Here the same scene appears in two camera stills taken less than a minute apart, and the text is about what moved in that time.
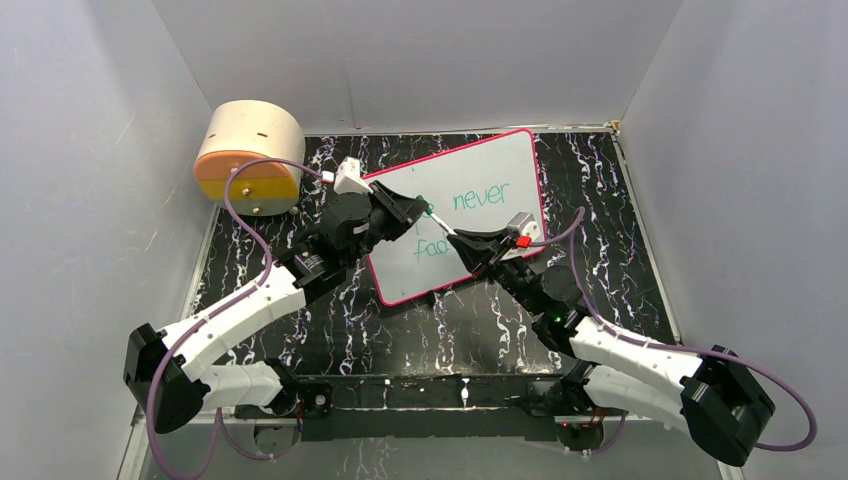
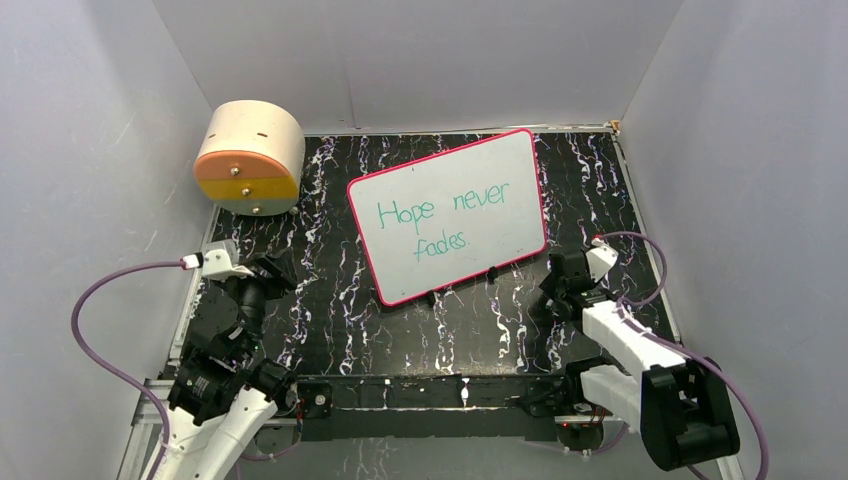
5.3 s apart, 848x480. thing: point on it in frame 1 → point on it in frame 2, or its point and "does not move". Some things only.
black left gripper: (402, 212) → (280, 266)
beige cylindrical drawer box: (239, 132) does not move
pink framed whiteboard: (476, 188) does not move
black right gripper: (483, 247) → (549, 285)
